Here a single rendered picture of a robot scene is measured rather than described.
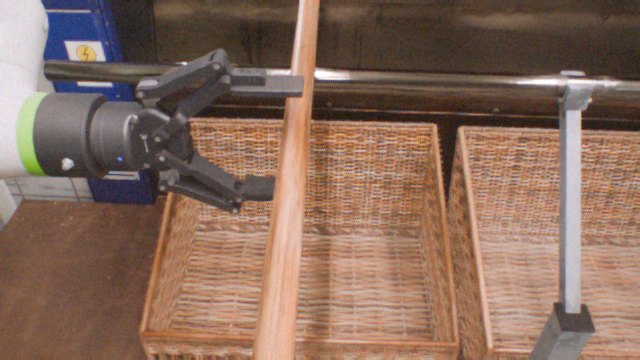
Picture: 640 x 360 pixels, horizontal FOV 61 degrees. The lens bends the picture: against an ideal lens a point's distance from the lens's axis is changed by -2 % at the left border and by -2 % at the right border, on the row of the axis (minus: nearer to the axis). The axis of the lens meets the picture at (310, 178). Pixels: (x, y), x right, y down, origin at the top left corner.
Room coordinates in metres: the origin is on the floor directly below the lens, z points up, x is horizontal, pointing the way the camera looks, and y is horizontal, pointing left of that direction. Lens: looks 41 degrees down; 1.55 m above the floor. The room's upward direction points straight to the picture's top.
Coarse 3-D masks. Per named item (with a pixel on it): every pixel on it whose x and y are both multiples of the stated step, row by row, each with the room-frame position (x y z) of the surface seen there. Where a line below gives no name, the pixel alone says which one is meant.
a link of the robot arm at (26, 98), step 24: (0, 72) 0.50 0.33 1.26; (24, 72) 0.52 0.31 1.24; (0, 96) 0.48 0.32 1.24; (24, 96) 0.48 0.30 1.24; (0, 120) 0.45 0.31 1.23; (24, 120) 0.45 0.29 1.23; (0, 144) 0.44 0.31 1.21; (24, 144) 0.44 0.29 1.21; (0, 168) 0.43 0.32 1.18; (24, 168) 0.43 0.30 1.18
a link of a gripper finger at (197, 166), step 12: (156, 156) 0.45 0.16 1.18; (168, 156) 0.45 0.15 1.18; (192, 156) 0.48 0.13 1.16; (180, 168) 0.45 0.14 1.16; (192, 168) 0.46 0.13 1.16; (204, 168) 0.47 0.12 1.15; (216, 168) 0.48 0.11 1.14; (204, 180) 0.46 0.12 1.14; (216, 180) 0.46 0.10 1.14; (228, 180) 0.47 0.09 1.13; (240, 180) 0.48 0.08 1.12; (228, 192) 0.46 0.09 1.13
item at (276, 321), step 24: (312, 0) 0.79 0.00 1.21; (312, 24) 0.71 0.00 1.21; (312, 48) 0.65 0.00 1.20; (312, 72) 0.59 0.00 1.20; (288, 120) 0.49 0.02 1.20; (288, 144) 0.44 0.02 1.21; (288, 168) 0.40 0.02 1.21; (288, 192) 0.37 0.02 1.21; (288, 216) 0.34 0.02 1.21; (288, 240) 0.31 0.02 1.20; (264, 264) 0.30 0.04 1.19; (288, 264) 0.29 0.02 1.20; (264, 288) 0.27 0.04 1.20; (288, 288) 0.26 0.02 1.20; (264, 312) 0.24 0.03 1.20; (288, 312) 0.24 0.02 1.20; (264, 336) 0.22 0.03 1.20; (288, 336) 0.22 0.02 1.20
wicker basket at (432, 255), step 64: (192, 128) 0.98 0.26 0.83; (256, 128) 0.97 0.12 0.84; (320, 128) 0.97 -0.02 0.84; (384, 128) 0.96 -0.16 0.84; (320, 192) 0.93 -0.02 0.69; (192, 256) 0.82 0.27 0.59; (256, 256) 0.82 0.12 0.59; (320, 256) 0.82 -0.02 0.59; (384, 256) 0.82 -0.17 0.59; (448, 256) 0.66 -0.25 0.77; (192, 320) 0.65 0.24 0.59; (256, 320) 0.65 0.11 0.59; (320, 320) 0.65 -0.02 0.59; (384, 320) 0.65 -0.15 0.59; (448, 320) 0.55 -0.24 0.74
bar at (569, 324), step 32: (64, 64) 0.66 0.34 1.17; (96, 64) 0.66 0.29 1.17; (128, 64) 0.66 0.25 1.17; (160, 64) 0.66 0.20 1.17; (576, 96) 0.60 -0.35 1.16; (608, 96) 0.61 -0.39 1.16; (576, 128) 0.59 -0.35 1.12; (576, 160) 0.56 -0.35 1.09; (576, 192) 0.53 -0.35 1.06; (576, 224) 0.50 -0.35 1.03; (576, 256) 0.47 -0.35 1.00; (576, 288) 0.44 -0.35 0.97; (576, 320) 0.40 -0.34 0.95; (544, 352) 0.40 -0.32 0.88; (576, 352) 0.39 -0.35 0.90
